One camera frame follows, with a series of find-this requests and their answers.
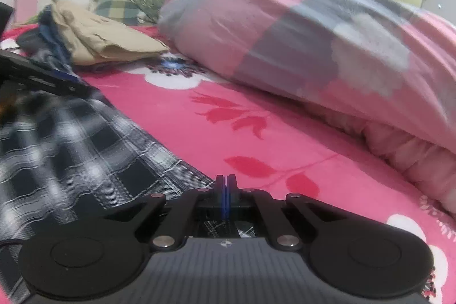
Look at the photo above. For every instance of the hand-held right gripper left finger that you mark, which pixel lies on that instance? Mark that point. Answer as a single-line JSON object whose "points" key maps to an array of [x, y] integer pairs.
{"points": [[221, 199]]}

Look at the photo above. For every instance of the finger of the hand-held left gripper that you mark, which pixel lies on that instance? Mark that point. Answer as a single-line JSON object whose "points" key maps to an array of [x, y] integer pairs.
{"points": [[35, 73]]}

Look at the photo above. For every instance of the dark blue garment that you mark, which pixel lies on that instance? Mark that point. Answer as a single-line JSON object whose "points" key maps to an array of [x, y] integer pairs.
{"points": [[50, 37]]}

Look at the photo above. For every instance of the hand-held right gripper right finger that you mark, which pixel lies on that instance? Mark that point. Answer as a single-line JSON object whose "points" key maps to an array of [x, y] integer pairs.
{"points": [[231, 199]]}

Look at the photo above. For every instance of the green floral pillow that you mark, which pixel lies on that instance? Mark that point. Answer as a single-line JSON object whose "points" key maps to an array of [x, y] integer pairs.
{"points": [[149, 1]]}

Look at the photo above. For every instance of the black white plaid pants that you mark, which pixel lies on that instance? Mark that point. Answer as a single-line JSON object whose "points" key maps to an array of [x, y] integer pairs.
{"points": [[71, 154]]}

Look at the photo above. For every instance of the beige folded pants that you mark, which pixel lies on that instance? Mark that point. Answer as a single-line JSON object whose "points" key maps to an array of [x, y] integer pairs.
{"points": [[103, 37]]}

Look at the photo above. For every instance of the pink grey floral duvet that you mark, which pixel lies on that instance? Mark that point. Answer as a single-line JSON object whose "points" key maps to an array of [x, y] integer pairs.
{"points": [[302, 33]]}

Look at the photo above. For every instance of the pink floral bed sheet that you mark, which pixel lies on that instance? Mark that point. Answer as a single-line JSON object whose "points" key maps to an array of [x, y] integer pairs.
{"points": [[213, 133]]}

